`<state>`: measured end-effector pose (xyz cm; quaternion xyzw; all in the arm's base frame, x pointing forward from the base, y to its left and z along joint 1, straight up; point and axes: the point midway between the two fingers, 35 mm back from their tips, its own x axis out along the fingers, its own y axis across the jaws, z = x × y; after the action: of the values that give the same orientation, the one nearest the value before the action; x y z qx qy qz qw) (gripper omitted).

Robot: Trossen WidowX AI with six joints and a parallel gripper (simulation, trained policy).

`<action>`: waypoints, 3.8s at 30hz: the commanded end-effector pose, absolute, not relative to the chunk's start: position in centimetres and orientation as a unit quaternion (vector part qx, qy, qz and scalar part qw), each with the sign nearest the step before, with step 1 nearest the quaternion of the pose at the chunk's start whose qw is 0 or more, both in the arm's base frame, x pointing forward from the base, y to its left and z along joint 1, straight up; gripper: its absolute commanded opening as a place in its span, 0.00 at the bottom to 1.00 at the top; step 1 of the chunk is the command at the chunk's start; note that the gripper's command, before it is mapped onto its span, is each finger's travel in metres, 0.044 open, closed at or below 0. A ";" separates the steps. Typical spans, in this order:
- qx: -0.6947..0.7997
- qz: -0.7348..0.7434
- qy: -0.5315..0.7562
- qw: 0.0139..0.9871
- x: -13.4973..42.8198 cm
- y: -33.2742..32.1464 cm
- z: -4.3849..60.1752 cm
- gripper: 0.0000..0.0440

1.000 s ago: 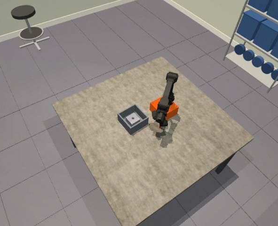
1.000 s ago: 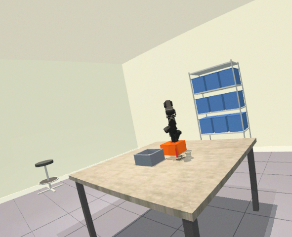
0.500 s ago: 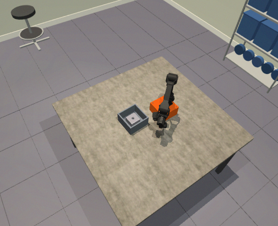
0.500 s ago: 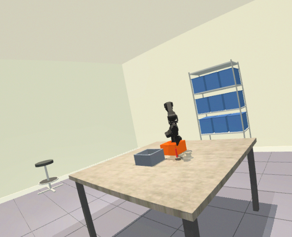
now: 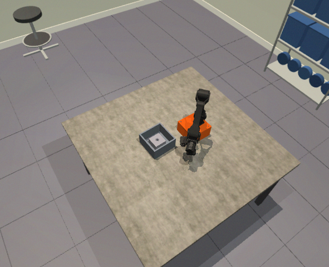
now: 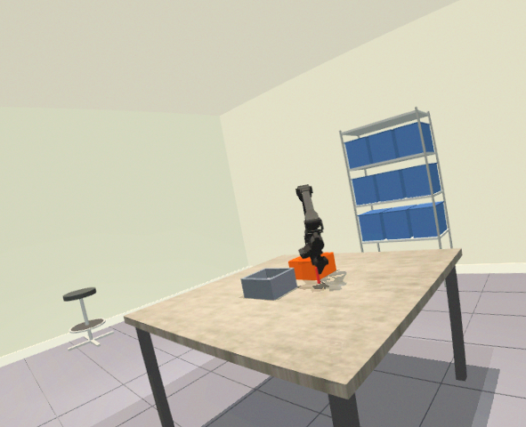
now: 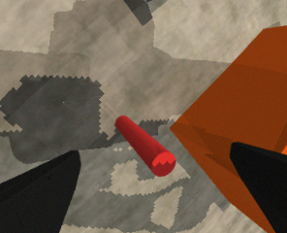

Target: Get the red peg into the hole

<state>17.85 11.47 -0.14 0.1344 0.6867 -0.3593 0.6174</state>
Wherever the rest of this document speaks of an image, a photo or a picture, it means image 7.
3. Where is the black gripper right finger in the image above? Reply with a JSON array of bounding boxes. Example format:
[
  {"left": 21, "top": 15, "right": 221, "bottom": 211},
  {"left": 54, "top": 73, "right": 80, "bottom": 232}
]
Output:
[{"left": 230, "top": 141, "right": 287, "bottom": 233}]

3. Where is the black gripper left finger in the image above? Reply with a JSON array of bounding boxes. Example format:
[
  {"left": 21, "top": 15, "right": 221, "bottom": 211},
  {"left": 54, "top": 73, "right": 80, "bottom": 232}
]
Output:
[{"left": 0, "top": 150, "right": 81, "bottom": 233}]

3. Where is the red peg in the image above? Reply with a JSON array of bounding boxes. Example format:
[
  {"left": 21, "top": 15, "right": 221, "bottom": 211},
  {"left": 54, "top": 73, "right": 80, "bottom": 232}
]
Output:
[{"left": 115, "top": 116, "right": 175, "bottom": 178}]

